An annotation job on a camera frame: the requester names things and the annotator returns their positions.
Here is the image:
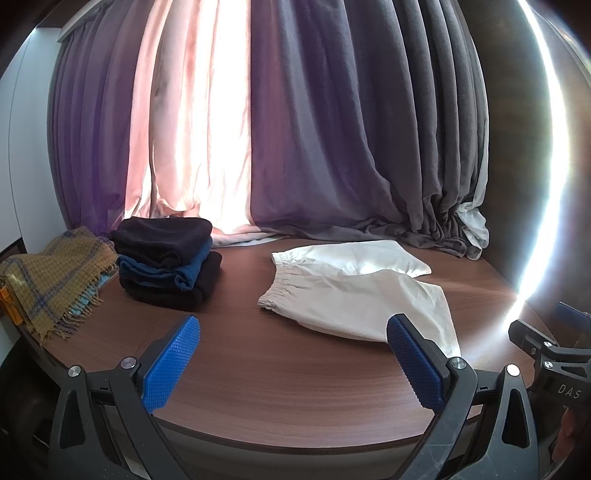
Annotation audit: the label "cream white pants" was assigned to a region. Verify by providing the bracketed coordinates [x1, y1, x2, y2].
[257, 240, 461, 357]

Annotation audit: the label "person's right hand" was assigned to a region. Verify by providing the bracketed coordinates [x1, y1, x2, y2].
[552, 408, 590, 462]

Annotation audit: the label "black folded garment bottom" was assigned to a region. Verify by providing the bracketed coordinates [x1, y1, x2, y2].
[119, 252, 222, 312]

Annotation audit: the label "black folded garment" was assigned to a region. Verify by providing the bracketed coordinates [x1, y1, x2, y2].
[109, 217, 212, 269]
[119, 252, 222, 312]

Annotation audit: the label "mustard plaid fringed blanket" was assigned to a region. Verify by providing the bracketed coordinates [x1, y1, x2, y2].
[1, 227, 117, 344]

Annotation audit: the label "orange object behind blanket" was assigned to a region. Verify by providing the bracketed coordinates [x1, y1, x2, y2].
[0, 286, 24, 325]

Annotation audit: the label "blue folded garment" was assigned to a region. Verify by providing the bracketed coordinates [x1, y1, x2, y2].
[117, 239, 212, 291]

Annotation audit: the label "white sheer curtain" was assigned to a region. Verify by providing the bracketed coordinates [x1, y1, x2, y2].
[457, 151, 490, 260]

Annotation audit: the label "black folded garment top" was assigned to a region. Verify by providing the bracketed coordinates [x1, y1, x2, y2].
[109, 217, 212, 269]

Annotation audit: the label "grey purple curtain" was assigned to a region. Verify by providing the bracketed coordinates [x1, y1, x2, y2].
[48, 1, 489, 259]

